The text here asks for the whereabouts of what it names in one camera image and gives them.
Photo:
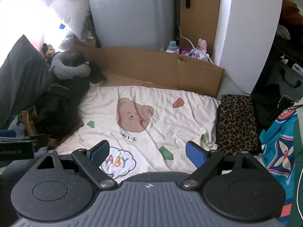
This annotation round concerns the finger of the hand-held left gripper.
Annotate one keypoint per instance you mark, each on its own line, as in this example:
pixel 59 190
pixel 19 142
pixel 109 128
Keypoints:
pixel 40 141
pixel 8 133

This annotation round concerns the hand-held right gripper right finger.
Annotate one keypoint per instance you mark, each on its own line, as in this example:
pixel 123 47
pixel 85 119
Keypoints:
pixel 195 150

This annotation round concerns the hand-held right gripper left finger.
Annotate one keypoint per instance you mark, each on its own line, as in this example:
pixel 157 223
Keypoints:
pixel 100 150

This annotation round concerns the leopard print skirt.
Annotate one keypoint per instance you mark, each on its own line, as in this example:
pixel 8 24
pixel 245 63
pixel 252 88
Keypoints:
pixel 236 123

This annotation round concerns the pile of black clothes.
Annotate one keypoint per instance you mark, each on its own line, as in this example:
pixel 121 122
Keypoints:
pixel 59 108

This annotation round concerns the blue denim garment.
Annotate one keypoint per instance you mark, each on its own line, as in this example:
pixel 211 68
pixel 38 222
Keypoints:
pixel 16 125

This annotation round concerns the white bear printed blanket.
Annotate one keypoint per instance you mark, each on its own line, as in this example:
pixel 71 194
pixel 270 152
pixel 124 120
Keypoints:
pixel 165 113

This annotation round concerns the dark grey pillow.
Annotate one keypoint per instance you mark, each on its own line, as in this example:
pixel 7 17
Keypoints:
pixel 21 80

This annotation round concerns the brown fabric strip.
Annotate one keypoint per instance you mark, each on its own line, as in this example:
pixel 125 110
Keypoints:
pixel 58 87

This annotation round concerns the teal printed bag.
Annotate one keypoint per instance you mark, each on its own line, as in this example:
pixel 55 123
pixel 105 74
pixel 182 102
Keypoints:
pixel 277 151

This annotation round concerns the grey neck pillow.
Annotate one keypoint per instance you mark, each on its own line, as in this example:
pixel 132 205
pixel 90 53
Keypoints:
pixel 68 63

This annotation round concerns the small plush bear toy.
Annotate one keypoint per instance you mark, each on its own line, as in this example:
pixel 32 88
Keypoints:
pixel 48 50

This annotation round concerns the flattened cardboard sheet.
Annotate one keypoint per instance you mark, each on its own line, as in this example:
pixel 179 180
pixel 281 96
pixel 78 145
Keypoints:
pixel 153 68

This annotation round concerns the white purple plastic bag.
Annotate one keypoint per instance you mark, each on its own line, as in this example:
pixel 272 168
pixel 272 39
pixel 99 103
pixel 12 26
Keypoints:
pixel 194 53

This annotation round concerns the dark green cloth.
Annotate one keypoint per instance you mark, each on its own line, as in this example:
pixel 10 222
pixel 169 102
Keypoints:
pixel 297 170

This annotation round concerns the detergent bottle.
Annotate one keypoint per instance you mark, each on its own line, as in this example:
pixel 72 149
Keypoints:
pixel 172 47

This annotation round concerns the black bag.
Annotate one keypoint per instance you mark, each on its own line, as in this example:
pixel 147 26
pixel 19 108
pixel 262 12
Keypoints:
pixel 286 78

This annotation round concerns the tall cardboard box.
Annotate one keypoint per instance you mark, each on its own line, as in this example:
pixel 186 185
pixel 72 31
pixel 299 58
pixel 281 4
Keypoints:
pixel 201 23

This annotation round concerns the white pillow in plastic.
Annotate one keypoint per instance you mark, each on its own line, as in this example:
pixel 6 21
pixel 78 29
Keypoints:
pixel 68 7

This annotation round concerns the grey plastic-wrapped mattress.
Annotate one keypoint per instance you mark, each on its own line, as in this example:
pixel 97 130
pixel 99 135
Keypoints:
pixel 132 14

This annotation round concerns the white crumpled cloth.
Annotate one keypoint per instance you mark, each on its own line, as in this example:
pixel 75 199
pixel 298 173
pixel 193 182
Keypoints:
pixel 284 32

